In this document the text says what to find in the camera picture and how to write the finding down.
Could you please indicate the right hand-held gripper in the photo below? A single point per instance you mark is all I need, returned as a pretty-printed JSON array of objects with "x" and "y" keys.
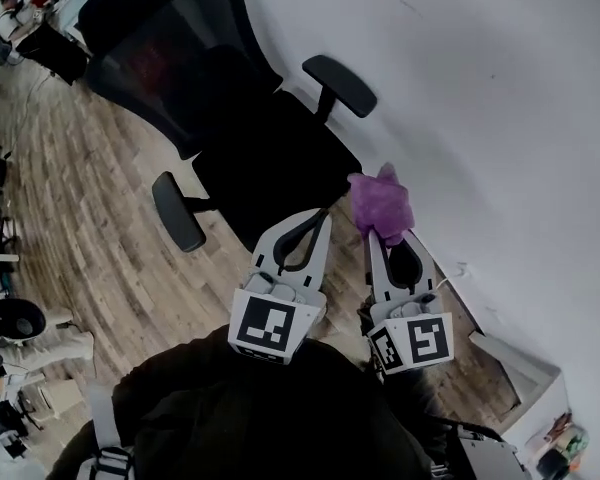
[{"x": 420, "y": 340}]

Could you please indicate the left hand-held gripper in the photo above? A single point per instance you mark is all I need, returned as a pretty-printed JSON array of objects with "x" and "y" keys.
[{"x": 265, "y": 323}]

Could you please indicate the purple cloth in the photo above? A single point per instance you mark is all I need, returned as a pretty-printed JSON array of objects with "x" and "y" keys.
[{"x": 380, "y": 203}]

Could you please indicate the black mesh office chair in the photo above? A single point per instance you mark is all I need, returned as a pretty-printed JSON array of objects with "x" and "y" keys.
[{"x": 155, "y": 98}]

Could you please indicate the person's left forearm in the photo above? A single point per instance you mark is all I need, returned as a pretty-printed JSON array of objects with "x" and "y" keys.
[{"x": 190, "y": 368}]

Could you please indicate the person's right forearm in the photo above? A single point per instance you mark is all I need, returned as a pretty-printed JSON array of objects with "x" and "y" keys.
[{"x": 405, "y": 393}]

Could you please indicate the black chair seat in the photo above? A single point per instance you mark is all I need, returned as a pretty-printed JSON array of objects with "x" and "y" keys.
[{"x": 280, "y": 168}]

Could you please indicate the person's black jacket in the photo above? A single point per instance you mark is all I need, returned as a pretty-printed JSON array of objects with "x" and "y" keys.
[{"x": 255, "y": 418}]

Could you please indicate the white table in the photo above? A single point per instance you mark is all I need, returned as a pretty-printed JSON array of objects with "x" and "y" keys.
[{"x": 555, "y": 398}]

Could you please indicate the black body-worn device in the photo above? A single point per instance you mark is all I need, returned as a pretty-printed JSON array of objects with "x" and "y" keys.
[{"x": 485, "y": 455}]

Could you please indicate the small potted plant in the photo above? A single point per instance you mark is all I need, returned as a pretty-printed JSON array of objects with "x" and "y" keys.
[{"x": 576, "y": 443}]

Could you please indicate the beige padded stand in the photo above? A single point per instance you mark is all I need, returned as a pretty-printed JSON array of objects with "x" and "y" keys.
[{"x": 65, "y": 348}]

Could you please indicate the cardboard box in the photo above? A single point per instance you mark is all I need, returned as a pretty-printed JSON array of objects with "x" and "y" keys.
[{"x": 62, "y": 395}]

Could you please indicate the black round device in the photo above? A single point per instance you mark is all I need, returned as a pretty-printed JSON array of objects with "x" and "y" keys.
[{"x": 10, "y": 318}]

